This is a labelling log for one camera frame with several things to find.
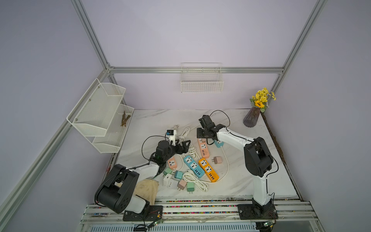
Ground white USB charger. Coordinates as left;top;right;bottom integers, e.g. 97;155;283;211
163;174;172;187

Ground grey white plug adapter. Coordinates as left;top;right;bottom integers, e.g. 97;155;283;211
167;179;179;189

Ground dusty pink plug adapter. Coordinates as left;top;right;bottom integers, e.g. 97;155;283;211
177;179;187;190

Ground bright green plug adapter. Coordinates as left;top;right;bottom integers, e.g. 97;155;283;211
186;182;195;193

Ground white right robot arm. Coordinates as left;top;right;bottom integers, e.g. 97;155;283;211
197;115;274;206

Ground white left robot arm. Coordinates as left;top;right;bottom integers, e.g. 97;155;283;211
94;140;191;214

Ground teal plug adapter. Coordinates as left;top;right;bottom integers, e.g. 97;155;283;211
174;171;184;180

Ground short pink power strip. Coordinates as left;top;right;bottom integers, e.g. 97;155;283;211
167;156;178;170

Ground teal power strip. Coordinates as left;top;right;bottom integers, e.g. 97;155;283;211
214;140;224;148

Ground beige cloth glove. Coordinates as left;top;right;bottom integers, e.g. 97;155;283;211
134;179;159;206

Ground purple ribbed glass vase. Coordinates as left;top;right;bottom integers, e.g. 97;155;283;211
243;107;260;128

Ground orange power strip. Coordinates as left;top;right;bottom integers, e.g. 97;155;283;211
198;158;219;183

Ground brown sticks on shelf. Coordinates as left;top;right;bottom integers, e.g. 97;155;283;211
121;111;131;127

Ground yellow artificial flower bouquet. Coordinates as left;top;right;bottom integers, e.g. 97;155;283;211
250;88;276;113

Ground white mesh two-tier shelf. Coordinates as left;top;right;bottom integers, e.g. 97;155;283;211
67;79;134;154

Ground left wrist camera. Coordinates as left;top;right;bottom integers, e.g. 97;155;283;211
165;130;176;146

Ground white coiled cable left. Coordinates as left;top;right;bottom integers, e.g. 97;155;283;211
178;127;198;160

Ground white bundled cable front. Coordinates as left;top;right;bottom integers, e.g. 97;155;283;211
182;169;209;192

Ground white wire wall basket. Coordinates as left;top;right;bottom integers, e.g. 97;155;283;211
181;62;224;93

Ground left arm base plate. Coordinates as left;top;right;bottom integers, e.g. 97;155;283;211
123;206;163;222

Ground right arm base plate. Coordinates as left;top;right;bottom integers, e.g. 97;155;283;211
237;199;278;220

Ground aluminium frame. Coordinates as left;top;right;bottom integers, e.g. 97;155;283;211
1;1;318;230

